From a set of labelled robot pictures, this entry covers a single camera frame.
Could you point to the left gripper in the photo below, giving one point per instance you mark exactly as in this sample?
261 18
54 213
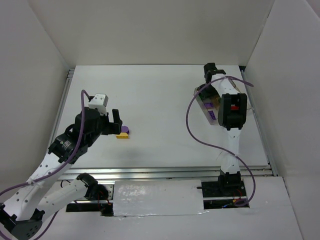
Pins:
111 125

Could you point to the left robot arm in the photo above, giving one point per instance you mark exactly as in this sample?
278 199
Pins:
23 214

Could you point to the clear divided container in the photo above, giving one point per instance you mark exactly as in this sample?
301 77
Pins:
218 97

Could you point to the purple lego brick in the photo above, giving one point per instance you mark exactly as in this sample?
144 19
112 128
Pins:
209 105
212 115

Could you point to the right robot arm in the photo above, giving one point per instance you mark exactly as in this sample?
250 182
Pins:
229 180

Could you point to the white tape sheet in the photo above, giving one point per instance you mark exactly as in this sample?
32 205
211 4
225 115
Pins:
157 198

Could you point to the aluminium rail frame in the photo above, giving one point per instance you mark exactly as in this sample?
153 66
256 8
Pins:
169 135

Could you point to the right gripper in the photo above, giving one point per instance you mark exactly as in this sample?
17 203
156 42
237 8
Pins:
212 72

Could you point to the purple round lego piece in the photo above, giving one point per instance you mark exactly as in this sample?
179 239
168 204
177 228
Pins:
125 129

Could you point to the yellow curved lego piece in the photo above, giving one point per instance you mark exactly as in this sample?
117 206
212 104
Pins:
122 135

